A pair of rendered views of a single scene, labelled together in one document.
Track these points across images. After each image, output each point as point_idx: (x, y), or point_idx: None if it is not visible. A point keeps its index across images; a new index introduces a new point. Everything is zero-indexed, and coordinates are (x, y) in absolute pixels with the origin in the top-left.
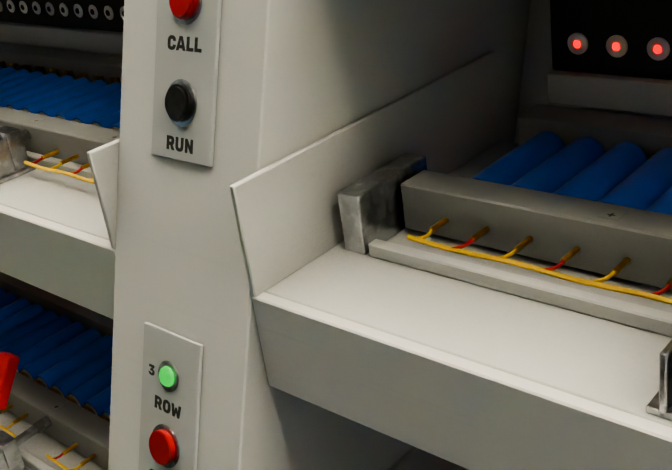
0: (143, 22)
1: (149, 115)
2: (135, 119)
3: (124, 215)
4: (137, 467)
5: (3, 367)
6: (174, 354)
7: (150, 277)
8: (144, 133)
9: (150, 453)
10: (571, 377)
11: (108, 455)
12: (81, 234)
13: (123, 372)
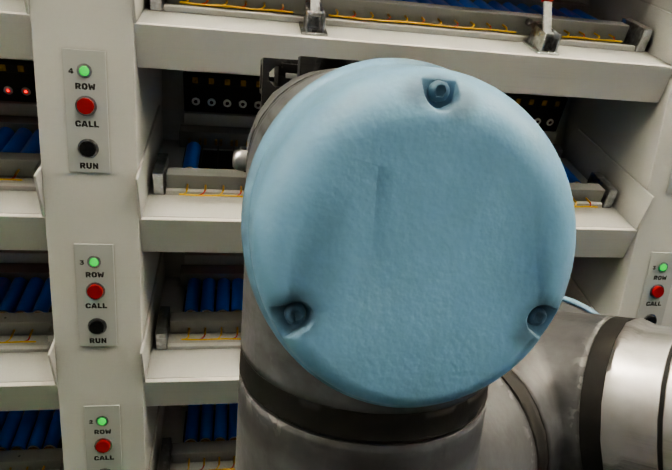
0: (668, 146)
1: (665, 179)
2: (657, 181)
3: (645, 216)
4: (636, 304)
5: None
6: (666, 259)
7: (656, 236)
8: (661, 186)
9: (648, 296)
10: None
11: None
12: (613, 228)
13: (635, 273)
